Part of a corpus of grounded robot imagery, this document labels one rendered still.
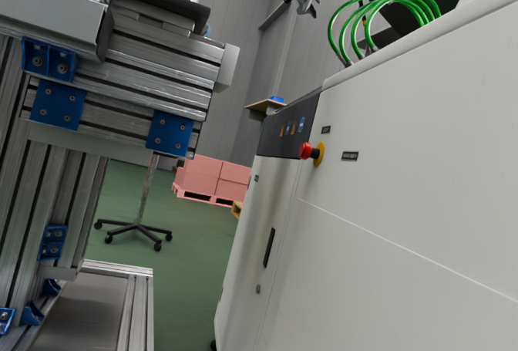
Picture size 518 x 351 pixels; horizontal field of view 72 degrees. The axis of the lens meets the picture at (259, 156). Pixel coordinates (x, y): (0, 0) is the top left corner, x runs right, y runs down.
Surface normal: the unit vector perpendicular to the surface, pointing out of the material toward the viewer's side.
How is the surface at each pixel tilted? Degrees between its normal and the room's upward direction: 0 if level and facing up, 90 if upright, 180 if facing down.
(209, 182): 90
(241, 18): 90
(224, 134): 90
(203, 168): 90
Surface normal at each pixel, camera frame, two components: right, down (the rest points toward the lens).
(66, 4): 0.29, 0.04
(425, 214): -0.95, -0.25
